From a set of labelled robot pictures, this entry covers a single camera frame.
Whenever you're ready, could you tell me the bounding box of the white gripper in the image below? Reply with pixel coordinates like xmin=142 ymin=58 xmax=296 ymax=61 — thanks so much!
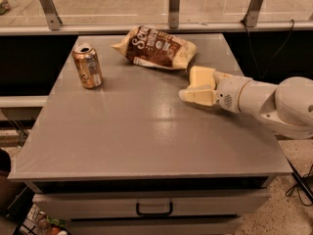
xmin=178 ymin=70 xmax=251 ymax=114

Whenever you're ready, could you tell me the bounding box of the yellow sponge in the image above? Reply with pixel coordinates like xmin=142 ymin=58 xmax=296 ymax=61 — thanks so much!
xmin=189 ymin=66 xmax=216 ymax=89

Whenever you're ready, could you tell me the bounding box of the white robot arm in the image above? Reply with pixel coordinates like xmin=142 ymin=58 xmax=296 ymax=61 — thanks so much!
xmin=179 ymin=67 xmax=313 ymax=139

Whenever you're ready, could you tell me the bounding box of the brown chip bag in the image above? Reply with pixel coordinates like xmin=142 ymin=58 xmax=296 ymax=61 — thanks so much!
xmin=112 ymin=25 xmax=197 ymax=70

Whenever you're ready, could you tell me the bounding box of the grey drawer cabinet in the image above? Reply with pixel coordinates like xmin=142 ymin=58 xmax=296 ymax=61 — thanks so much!
xmin=10 ymin=36 xmax=291 ymax=235

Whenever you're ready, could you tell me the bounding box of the orange soda can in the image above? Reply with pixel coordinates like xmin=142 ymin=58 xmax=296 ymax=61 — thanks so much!
xmin=71 ymin=43 xmax=103 ymax=89

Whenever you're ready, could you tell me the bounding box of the right metal bracket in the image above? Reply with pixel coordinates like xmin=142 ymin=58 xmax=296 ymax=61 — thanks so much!
xmin=243 ymin=0 xmax=264 ymax=27

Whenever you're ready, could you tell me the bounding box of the metal bracket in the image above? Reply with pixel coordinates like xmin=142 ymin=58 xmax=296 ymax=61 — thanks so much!
xmin=39 ymin=0 xmax=63 ymax=30
xmin=243 ymin=0 xmax=264 ymax=27
xmin=168 ymin=0 xmax=180 ymax=28

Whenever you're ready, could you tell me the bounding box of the middle metal bracket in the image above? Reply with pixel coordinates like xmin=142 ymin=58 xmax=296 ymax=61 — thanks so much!
xmin=168 ymin=0 xmax=180 ymax=28

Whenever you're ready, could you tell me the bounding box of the black floor cable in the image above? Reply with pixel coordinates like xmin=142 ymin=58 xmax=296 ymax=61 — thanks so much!
xmin=285 ymin=162 xmax=313 ymax=208

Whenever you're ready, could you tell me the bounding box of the black drawer handle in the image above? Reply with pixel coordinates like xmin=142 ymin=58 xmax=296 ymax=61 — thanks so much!
xmin=135 ymin=202 xmax=174 ymax=217

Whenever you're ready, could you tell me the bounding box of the left metal bracket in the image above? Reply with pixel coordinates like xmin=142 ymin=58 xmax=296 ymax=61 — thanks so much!
xmin=39 ymin=0 xmax=63 ymax=30

